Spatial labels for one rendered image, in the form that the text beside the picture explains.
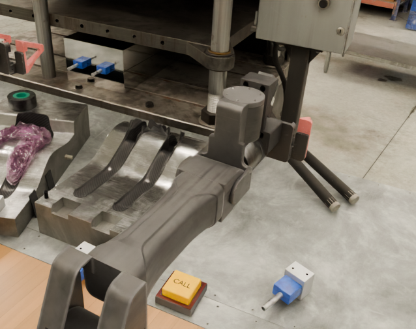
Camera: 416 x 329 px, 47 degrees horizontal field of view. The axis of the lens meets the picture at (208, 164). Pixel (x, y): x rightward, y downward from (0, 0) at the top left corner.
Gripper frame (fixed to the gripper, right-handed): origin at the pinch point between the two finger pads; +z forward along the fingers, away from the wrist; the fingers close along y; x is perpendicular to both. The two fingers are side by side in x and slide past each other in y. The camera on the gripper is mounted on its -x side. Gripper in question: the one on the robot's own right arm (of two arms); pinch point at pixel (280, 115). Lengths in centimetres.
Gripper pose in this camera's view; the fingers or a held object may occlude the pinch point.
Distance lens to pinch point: 82.4
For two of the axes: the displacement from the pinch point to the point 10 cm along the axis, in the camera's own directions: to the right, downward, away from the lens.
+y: -8.8, -3.0, 3.8
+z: 4.8, -4.3, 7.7
